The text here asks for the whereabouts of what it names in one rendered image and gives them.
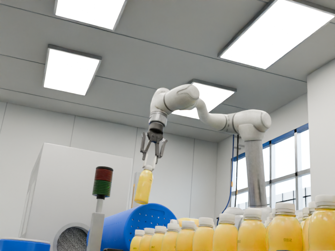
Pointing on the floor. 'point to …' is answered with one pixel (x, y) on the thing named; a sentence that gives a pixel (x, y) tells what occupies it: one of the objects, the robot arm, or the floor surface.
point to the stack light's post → (95, 231)
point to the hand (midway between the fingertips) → (149, 162)
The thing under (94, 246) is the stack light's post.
